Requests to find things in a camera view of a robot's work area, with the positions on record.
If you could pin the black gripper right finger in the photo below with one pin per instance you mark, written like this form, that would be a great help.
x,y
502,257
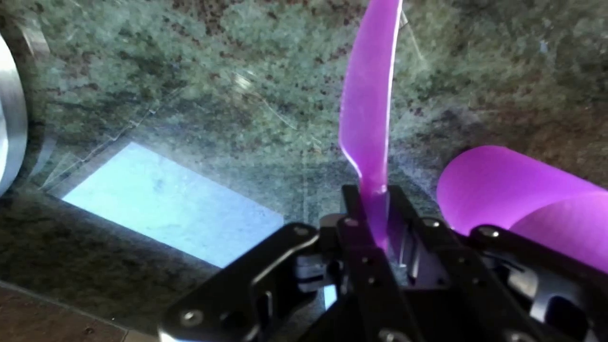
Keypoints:
x,y
495,278

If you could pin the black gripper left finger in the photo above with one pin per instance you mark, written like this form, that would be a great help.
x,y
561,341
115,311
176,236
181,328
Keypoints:
x,y
267,278

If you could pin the purple plastic cup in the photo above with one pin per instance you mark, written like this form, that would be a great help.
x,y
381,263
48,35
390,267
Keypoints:
x,y
506,183

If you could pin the purple plastic spoon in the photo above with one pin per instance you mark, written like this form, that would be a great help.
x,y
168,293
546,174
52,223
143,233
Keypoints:
x,y
367,96

